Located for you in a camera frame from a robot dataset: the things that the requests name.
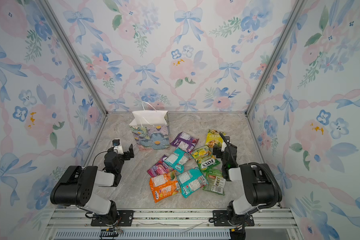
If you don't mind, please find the teal candy packet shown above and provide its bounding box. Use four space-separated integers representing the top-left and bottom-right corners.
164 148 192 173
177 168 208 198

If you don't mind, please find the magenta Fox's candy packet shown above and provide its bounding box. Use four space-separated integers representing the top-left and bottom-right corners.
147 155 174 178

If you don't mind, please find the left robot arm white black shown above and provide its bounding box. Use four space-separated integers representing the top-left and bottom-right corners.
50 140 135 227

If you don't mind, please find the purple snack packet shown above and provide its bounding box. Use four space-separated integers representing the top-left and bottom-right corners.
171 132 199 153

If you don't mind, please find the floral paper gift bag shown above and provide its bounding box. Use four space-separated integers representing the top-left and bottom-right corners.
129 101 170 151

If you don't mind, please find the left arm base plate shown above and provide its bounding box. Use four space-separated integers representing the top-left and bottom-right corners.
91 210 135 227

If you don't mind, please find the green yellow Fox's candy packet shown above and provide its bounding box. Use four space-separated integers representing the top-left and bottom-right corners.
191 146 221 172

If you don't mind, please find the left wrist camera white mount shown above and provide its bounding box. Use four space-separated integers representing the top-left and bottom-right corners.
112 139 124 155

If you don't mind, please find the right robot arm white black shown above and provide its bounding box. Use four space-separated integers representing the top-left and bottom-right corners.
213 145 283 226

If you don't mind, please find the yellow snack packet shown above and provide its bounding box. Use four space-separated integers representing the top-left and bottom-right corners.
206 130 226 149

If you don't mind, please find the orange candy packet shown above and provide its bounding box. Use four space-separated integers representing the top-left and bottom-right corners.
150 171 181 203

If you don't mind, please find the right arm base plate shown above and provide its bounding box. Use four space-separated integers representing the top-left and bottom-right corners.
209 210 255 228

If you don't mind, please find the aluminium rail frame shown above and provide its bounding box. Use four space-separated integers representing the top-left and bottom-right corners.
41 207 303 240

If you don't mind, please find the green snack packet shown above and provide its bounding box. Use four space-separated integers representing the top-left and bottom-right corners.
203 169 226 196

